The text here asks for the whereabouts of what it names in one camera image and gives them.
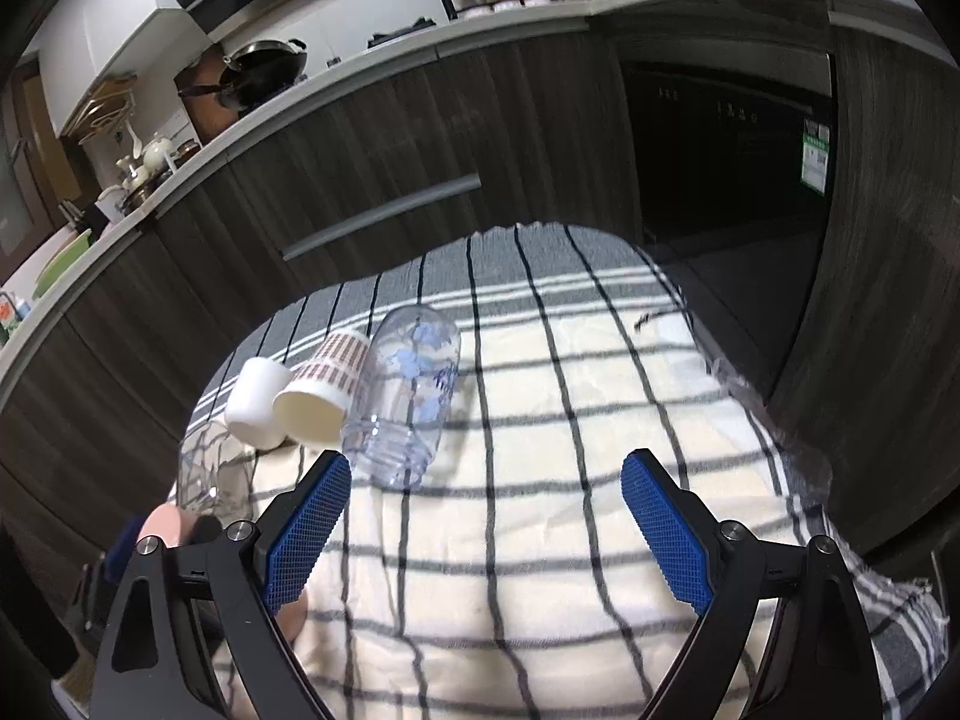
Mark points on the green label sticker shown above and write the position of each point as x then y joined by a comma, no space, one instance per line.
815,157

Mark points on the clear plastic sheet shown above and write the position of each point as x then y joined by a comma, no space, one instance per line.
780,427

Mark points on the black built-in oven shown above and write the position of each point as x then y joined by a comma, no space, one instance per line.
720,150

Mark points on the checked cream blanket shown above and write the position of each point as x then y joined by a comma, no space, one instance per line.
525,555

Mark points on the clear glass cup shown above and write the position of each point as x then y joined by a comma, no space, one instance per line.
214,469

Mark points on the gas stove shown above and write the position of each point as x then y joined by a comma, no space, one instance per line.
397,37

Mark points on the white teapot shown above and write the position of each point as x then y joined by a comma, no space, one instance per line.
157,152

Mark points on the small white cup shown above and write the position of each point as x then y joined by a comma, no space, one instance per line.
256,401

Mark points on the dark wood kitchen cabinet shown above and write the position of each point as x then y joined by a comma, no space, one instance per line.
337,165

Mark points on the paper cup brown pattern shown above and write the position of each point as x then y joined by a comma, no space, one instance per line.
319,394

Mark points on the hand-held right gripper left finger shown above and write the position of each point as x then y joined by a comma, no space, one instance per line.
307,532

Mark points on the white jug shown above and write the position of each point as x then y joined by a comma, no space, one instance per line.
110,204

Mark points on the clear plastic bottle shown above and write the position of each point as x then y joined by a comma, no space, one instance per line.
409,405

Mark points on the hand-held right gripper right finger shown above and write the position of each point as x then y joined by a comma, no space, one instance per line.
667,532

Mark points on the black wok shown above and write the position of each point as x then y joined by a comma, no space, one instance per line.
262,64

